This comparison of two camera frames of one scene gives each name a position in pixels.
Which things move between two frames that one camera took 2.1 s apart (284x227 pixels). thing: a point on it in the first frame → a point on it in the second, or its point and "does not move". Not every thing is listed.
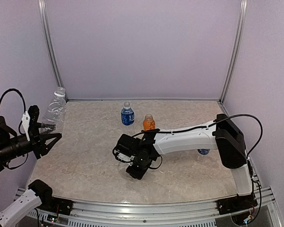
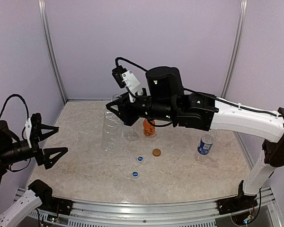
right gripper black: (137, 174) → (127, 115)
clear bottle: (54, 116) → (112, 130)
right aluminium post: (240, 39) does not move
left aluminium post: (48, 37) does not move
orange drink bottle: (148, 123) does not move
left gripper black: (36, 138) → (43, 158)
